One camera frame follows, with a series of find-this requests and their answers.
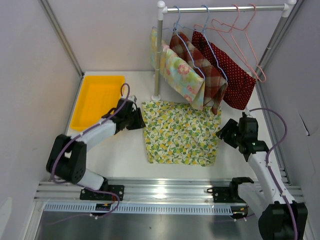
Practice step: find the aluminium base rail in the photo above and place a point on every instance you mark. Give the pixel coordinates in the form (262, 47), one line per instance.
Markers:
(139, 191)

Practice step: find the blue wire hanger right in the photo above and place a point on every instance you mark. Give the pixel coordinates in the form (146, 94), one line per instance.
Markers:
(203, 32)

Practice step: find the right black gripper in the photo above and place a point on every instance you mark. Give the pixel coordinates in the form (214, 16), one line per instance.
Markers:
(230, 126)

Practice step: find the red polka dot skirt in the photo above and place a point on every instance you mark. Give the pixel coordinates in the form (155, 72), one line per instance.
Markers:
(240, 83)

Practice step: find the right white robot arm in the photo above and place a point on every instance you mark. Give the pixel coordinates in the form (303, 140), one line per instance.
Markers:
(280, 216)

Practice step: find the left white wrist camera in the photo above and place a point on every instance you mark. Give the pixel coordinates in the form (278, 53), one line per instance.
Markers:
(133, 98)

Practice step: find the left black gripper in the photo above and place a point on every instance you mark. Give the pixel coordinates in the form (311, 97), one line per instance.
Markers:
(139, 122)

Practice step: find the yellow plastic tray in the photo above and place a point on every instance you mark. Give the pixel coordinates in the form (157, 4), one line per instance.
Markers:
(98, 94)

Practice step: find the red plaid skirt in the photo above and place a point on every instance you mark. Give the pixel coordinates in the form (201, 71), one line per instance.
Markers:
(215, 83)

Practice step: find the metal clothes rack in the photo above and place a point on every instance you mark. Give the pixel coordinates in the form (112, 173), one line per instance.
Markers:
(288, 11)

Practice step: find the white slotted cable duct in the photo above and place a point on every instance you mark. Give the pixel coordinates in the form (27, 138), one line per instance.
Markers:
(137, 208)

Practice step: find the pastel floral skirt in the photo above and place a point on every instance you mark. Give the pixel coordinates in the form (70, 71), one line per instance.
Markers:
(181, 77)

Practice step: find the lemon print cloth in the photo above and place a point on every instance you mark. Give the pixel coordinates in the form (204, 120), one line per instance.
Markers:
(176, 133)

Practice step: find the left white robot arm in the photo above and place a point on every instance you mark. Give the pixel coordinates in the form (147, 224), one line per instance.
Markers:
(68, 156)

